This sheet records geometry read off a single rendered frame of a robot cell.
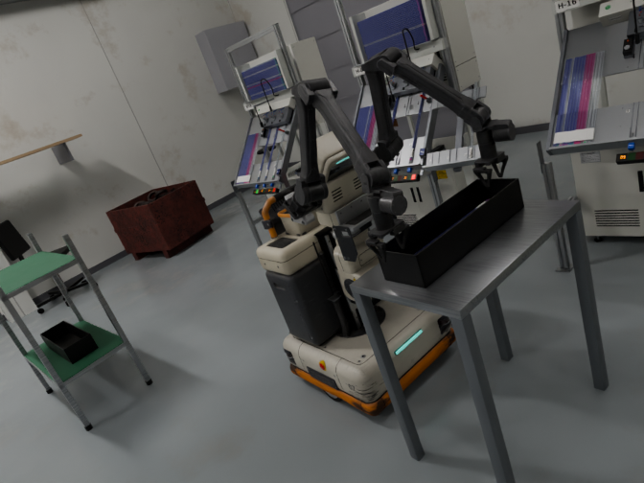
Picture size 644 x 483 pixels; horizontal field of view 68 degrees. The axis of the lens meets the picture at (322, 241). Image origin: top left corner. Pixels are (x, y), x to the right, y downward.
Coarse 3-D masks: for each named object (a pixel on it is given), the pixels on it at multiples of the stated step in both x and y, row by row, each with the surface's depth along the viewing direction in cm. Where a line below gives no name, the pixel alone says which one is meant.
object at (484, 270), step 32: (512, 224) 160; (544, 224) 152; (576, 224) 161; (480, 256) 148; (512, 256) 141; (576, 256) 166; (352, 288) 160; (384, 288) 149; (416, 288) 143; (448, 288) 136; (480, 288) 131; (384, 352) 168; (480, 352) 132; (480, 384) 133; (608, 384) 186; (480, 416) 140; (416, 448) 182; (512, 480) 148
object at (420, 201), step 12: (432, 144) 380; (444, 144) 368; (492, 168) 360; (420, 180) 344; (444, 180) 330; (456, 180) 325; (408, 192) 356; (420, 192) 349; (444, 192) 335; (456, 192) 328; (408, 204) 362; (420, 204) 355; (432, 204) 347; (408, 216) 368; (420, 216) 360
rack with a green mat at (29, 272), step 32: (32, 256) 335; (64, 256) 294; (0, 288) 251; (64, 288) 352; (96, 288) 285; (0, 320) 325; (32, 352) 335; (96, 352) 297; (128, 352) 301; (64, 384) 274
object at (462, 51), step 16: (400, 0) 324; (448, 0) 314; (368, 16) 346; (448, 16) 314; (464, 16) 328; (448, 32) 315; (464, 32) 328; (464, 48) 328; (464, 64) 329; (464, 80) 329
